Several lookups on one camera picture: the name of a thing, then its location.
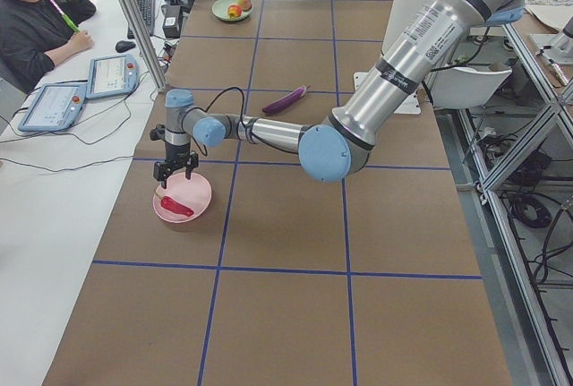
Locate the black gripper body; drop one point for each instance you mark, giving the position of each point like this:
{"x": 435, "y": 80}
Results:
{"x": 175, "y": 153}

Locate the blue teach pendant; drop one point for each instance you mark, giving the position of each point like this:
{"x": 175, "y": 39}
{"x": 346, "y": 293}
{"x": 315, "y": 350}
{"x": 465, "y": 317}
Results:
{"x": 112, "y": 76}
{"x": 55, "y": 108}

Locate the blue teach pendant near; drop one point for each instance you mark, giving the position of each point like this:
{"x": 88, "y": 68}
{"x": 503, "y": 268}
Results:
{"x": 55, "y": 108}

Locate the seated person in black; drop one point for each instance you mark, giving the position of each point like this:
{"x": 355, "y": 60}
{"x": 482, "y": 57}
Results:
{"x": 39, "y": 35}

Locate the aluminium frame post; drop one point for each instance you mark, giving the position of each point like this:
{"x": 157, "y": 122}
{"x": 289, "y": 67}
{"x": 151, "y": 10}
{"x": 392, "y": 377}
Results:
{"x": 142, "y": 37}

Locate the peach fruit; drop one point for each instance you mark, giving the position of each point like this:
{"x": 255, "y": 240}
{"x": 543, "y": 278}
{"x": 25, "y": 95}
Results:
{"x": 246, "y": 5}

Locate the black keyboard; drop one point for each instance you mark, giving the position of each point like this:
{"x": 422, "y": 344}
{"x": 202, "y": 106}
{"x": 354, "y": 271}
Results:
{"x": 147, "y": 11}

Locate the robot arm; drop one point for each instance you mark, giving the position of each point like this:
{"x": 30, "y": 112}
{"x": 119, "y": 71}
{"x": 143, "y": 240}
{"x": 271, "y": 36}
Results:
{"x": 342, "y": 144}

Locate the blue teach pendant far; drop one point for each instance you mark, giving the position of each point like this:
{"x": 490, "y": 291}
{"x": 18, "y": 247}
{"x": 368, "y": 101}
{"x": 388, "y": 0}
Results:
{"x": 112, "y": 76}

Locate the white chair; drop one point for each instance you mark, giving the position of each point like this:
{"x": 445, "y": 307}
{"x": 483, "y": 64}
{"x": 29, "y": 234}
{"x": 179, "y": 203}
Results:
{"x": 466, "y": 87}

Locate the black power adapter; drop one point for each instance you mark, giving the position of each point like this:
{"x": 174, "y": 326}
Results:
{"x": 173, "y": 20}

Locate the pink plate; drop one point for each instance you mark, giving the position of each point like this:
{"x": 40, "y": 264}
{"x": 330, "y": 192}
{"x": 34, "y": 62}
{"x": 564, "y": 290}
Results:
{"x": 194, "y": 193}

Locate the purple eggplant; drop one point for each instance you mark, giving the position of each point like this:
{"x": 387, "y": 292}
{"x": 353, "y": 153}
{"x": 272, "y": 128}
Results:
{"x": 286, "y": 101}

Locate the red chili pepper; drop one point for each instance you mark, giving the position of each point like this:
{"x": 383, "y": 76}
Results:
{"x": 169, "y": 204}

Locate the green plate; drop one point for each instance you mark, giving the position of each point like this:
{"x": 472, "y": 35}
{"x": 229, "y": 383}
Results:
{"x": 219, "y": 9}

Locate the red pomegranate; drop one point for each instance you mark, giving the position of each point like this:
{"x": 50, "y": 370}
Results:
{"x": 234, "y": 11}

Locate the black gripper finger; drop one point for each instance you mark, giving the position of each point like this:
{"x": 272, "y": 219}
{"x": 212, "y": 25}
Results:
{"x": 188, "y": 169}
{"x": 161, "y": 174}

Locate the black computer mouse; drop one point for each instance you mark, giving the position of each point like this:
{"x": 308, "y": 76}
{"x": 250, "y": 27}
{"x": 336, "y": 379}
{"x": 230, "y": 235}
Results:
{"x": 123, "y": 46}

